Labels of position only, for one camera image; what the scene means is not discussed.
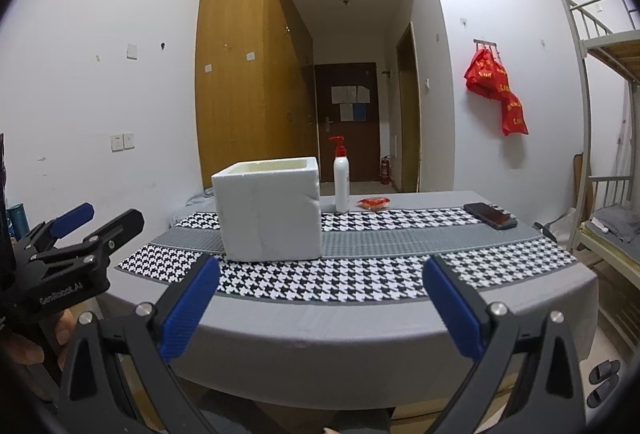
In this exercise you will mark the dark slipper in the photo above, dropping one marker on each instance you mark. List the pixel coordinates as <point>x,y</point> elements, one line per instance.
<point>602,395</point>
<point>605,371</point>

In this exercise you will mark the red fire extinguisher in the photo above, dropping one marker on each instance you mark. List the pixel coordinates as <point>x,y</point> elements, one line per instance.
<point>384,169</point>

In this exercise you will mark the white paper notices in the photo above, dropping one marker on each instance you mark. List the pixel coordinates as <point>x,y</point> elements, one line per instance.
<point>350,94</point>

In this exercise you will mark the wooden side door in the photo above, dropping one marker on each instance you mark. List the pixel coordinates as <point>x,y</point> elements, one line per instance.
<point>407,114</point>

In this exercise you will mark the person's left hand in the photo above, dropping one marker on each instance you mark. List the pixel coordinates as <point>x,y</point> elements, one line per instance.
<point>22,349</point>

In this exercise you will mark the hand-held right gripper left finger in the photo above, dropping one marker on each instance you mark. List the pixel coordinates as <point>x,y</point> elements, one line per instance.
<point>192,306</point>

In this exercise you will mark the grey folded cloth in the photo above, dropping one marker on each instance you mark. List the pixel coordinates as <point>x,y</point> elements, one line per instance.
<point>617,221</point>

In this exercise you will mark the red printed bag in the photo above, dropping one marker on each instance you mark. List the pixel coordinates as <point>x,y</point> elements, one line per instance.
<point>514,114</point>
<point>485,74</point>

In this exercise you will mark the blue paper notice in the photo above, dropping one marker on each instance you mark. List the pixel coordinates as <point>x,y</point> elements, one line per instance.
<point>352,112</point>

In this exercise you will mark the black plastic object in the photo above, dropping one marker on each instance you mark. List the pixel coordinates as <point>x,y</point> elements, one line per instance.
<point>545,230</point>

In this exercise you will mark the wooden wardrobe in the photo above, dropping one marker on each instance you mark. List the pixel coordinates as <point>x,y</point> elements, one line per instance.
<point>235,89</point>

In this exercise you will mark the white wall switch plate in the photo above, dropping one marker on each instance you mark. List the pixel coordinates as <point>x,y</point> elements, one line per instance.
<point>132,50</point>

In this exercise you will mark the red snack packet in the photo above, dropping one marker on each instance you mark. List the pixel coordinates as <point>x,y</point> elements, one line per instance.
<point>374,202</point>

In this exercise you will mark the wooden board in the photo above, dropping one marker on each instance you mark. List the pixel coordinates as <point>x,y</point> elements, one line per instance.
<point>577,184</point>

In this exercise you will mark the white wall socket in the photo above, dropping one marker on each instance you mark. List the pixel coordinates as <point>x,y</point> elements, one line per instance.
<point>116,143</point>
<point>128,141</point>

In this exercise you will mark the white pump lotion bottle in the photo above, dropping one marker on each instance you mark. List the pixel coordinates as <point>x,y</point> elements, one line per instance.
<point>342,181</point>

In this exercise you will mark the black smartphone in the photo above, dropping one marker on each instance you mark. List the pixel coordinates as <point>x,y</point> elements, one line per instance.
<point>490,215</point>

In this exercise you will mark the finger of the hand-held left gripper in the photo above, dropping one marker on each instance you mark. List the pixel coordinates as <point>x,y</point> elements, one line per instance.
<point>75,216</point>
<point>117,226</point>

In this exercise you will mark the dark brown door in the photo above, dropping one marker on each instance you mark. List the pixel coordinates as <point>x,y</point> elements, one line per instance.
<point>350,139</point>

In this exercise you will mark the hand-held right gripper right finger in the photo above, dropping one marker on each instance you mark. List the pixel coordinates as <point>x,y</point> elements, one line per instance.
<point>452,309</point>

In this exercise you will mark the white foam box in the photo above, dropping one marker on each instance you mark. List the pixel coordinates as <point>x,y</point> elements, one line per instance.
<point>270,214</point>

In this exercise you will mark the grey houndstooth tablecloth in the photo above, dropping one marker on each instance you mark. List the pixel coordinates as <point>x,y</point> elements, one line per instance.
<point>320,334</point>

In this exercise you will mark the metal bunk bed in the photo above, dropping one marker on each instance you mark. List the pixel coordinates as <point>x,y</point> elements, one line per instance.
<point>607,51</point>

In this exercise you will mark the teal water bottle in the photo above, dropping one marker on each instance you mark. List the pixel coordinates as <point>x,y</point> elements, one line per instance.
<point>17,216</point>

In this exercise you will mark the metal wall hook rack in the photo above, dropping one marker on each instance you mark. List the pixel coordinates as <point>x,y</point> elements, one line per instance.
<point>486,45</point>

